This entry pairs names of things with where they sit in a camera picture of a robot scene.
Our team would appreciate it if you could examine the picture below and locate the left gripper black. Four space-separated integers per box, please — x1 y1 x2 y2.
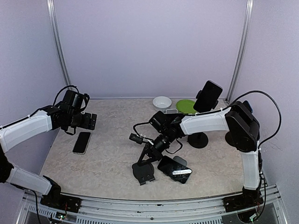
68 111 97 130

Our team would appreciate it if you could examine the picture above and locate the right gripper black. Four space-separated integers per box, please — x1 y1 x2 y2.
137 129 174 166

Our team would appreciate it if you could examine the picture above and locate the dark grey folding phone stand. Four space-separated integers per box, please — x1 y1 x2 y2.
132 163 155 186

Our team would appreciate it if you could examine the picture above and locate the phone with clear case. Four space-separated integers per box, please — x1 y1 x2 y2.
72 132 91 154

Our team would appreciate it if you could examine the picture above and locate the black phone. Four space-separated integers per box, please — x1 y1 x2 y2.
157 155 192 184
193 80 223 113
243 100 253 113

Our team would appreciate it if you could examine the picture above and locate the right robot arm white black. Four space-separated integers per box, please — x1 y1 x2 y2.
137 101 261 207

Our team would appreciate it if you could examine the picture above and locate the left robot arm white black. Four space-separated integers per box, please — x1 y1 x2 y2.
0 90 97 208

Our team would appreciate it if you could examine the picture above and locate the white desktop phone stand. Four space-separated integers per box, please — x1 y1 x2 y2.
165 109 178 114

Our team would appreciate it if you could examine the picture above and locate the black round base right stand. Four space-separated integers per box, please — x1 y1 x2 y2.
225 132 235 147

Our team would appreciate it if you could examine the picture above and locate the white ceramic bowl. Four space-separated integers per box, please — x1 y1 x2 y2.
152 96 172 112

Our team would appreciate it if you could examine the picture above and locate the green plate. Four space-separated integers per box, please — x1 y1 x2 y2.
176 99 197 114

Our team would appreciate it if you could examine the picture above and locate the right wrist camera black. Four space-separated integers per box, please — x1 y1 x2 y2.
129 133 145 145

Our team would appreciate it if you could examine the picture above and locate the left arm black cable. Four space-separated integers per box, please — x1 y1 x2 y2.
28 85 91 117

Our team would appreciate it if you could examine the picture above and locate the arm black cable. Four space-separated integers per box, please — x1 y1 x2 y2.
133 90 281 154
28 85 91 117

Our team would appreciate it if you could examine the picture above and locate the tall black clamp phone mount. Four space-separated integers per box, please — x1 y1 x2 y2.
187 90 219 149

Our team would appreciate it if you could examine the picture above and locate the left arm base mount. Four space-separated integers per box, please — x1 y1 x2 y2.
40 195 82 213

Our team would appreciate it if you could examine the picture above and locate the front aluminium rail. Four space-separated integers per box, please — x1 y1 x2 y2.
16 185 299 224

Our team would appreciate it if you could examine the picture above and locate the black phone on tall mount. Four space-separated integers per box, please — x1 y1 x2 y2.
193 80 223 113

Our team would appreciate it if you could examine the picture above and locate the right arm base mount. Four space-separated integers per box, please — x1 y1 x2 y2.
223 187 263 212

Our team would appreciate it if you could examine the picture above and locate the left aluminium frame post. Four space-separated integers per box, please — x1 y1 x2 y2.
46 0 76 91

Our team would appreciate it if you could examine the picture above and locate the aluminium frame post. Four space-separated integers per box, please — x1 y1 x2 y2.
226 0 254 103
46 0 76 91

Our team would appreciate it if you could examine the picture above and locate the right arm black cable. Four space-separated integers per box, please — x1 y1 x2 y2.
133 90 281 154

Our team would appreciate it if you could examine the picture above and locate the right aluminium frame post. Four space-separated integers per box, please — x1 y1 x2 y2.
226 0 254 103

